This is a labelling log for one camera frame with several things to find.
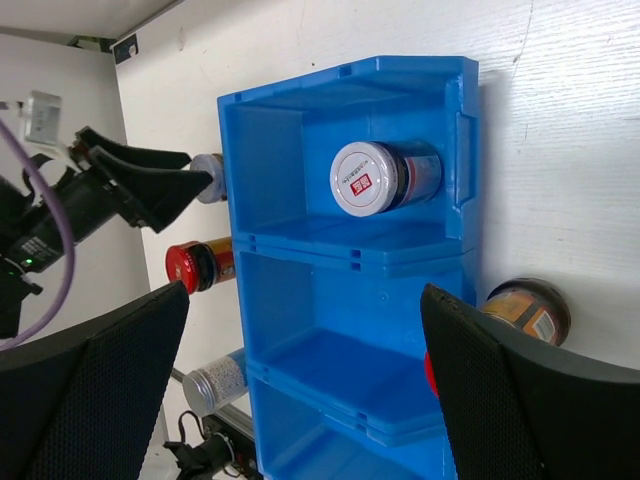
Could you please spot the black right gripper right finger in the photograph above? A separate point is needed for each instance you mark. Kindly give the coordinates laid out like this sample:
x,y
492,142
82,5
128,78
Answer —
x,y
516,407

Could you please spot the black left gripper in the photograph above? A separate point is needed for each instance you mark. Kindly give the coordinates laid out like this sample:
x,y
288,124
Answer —
x,y
145,187

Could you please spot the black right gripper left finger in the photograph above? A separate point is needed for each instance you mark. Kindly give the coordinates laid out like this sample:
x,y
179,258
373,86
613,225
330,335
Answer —
x,y
83,403

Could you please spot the grey-lid dark jar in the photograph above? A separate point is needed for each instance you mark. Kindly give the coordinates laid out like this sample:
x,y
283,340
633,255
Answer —
x,y
371,177
213,165

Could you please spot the right red-lid sauce jar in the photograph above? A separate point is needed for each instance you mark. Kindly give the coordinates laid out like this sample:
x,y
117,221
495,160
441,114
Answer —
x,y
525,315

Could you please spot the red-lid sauce jar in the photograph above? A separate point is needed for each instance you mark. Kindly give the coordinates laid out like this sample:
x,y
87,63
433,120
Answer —
x,y
525,315
201,265

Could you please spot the left red-lid sauce jar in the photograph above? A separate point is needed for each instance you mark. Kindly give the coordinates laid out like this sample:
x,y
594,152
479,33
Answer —
x,y
201,265

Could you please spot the left silver-lid spice bottle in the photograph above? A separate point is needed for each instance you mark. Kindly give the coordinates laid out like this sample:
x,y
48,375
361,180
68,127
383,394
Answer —
x,y
217,384

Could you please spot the blue three-compartment plastic bin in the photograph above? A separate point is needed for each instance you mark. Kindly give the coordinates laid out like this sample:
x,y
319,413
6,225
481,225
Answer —
x,y
330,303

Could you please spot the aluminium front table rail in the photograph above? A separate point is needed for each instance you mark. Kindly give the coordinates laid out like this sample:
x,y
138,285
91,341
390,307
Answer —
x,y
237,420

